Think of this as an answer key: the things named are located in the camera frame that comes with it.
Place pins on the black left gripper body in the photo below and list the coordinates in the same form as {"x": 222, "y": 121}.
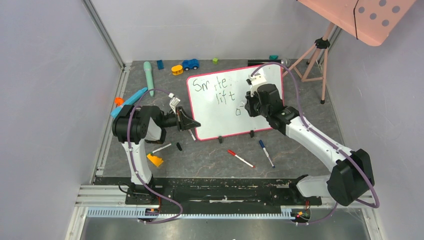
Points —
{"x": 172, "y": 120}

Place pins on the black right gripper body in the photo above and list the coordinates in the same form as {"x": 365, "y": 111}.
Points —
{"x": 250, "y": 100}

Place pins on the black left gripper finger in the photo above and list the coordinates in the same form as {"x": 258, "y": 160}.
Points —
{"x": 189, "y": 124}
{"x": 183, "y": 117}

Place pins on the black marker cap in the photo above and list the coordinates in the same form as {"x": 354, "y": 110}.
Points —
{"x": 178, "y": 145}

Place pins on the pink framed whiteboard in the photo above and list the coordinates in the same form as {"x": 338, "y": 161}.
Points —
{"x": 217, "y": 102}

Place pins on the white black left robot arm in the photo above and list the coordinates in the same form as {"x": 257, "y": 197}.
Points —
{"x": 134, "y": 127}

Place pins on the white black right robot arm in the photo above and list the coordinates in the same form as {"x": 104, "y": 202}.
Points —
{"x": 351, "y": 174}

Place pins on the purple capped white marker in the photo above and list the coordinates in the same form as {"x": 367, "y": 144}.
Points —
{"x": 192, "y": 135}

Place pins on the green capped white marker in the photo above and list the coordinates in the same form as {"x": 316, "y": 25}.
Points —
{"x": 160, "y": 148}

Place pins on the blue capped white marker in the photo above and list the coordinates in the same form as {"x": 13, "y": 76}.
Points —
{"x": 261, "y": 143}

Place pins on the black cylinder object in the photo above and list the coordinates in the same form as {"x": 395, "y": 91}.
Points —
{"x": 256, "y": 62}

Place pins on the yellow plastic wedge piece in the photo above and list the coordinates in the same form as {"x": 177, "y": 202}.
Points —
{"x": 157, "y": 161}

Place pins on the red capped white marker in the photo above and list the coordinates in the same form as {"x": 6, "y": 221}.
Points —
{"x": 240, "y": 158}

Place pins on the teal toy block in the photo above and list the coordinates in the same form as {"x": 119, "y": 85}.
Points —
{"x": 273, "y": 57}

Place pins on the yellow toy piece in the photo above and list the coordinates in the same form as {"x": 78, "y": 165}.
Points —
{"x": 177, "y": 69}

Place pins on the small orange toy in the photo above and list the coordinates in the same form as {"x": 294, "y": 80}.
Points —
{"x": 119, "y": 101}

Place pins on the small dark blue block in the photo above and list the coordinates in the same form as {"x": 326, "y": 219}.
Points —
{"x": 160, "y": 64}

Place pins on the blue toy stick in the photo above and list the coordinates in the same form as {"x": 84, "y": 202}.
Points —
{"x": 130, "y": 101}

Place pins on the blue toy car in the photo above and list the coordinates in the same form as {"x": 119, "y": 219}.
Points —
{"x": 190, "y": 64}

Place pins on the mint green toy stick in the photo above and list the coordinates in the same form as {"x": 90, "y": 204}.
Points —
{"x": 147, "y": 67}

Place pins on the small green cube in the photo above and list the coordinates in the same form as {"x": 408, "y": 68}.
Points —
{"x": 215, "y": 61}

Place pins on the pink tripod stand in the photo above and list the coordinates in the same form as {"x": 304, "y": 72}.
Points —
{"x": 320, "y": 46}

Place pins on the pink perforated panel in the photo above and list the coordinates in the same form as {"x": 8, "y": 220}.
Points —
{"x": 370, "y": 21}

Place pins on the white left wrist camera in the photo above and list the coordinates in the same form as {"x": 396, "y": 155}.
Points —
{"x": 174, "y": 101}

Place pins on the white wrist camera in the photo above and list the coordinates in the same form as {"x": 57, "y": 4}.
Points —
{"x": 255, "y": 82}
{"x": 174, "y": 101}

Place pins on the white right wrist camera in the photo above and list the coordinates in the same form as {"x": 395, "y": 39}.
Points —
{"x": 255, "y": 82}

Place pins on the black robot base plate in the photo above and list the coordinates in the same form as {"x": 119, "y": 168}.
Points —
{"x": 219, "y": 195}

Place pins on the white toothed cable rail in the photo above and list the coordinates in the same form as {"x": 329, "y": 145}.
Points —
{"x": 142, "y": 212}

